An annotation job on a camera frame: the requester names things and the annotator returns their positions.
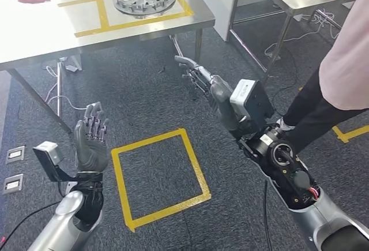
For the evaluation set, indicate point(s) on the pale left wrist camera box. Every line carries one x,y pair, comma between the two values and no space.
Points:
47,150

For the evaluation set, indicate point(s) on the person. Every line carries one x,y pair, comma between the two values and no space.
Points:
345,58

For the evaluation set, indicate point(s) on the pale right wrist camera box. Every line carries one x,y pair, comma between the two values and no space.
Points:
253,102

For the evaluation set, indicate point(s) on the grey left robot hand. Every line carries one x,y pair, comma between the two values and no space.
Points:
92,153

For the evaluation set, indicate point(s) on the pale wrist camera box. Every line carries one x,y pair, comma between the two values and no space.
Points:
253,102
47,150

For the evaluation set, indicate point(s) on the yellow tape rectangle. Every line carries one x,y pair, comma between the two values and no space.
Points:
76,1
101,8

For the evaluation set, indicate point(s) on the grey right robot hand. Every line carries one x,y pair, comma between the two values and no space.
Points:
223,100

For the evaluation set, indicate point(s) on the white power adapter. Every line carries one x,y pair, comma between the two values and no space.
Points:
72,68

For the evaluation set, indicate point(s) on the white partition panel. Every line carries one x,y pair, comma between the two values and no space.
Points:
216,0

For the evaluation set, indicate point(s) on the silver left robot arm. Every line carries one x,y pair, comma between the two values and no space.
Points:
60,226

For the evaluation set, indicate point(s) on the metal floor socket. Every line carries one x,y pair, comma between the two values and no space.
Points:
15,154
13,184

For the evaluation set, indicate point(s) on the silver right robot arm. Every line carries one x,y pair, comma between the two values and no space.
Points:
317,218

